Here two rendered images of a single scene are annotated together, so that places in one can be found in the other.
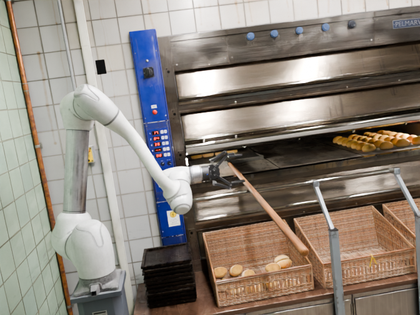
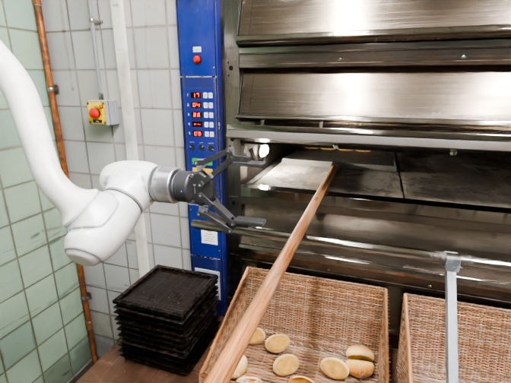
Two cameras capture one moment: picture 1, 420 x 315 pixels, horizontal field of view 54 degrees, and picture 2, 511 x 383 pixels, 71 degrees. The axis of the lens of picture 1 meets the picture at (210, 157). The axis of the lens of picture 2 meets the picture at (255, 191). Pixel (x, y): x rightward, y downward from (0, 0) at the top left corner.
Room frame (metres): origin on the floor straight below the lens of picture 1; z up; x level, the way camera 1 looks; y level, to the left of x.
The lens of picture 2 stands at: (1.36, -0.44, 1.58)
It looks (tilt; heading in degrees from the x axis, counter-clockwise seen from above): 17 degrees down; 23
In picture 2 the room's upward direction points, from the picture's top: straight up
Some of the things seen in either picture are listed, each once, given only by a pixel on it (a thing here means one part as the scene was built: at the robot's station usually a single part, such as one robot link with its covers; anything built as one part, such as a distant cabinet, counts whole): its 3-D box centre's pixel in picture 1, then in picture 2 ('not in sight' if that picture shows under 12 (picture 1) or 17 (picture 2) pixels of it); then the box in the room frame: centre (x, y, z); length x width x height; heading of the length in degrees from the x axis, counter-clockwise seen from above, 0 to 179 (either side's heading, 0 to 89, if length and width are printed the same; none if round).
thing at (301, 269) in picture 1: (254, 259); (301, 345); (2.35, -0.19, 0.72); 0.56 x 0.49 x 0.28; 96
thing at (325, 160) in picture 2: (225, 158); (340, 157); (3.26, -0.12, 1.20); 0.55 x 0.36 x 0.03; 94
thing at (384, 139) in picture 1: (375, 139); not in sight; (3.15, -1.29, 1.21); 0.61 x 0.48 x 0.06; 4
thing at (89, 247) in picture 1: (91, 246); not in sight; (1.67, 0.55, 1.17); 0.18 x 0.16 x 0.22; 41
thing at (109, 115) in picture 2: (85, 154); (103, 112); (2.50, 0.75, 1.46); 0.10 x 0.07 x 0.10; 94
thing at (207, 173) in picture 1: (210, 172); (196, 187); (2.05, 0.01, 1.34); 0.09 x 0.07 x 0.08; 94
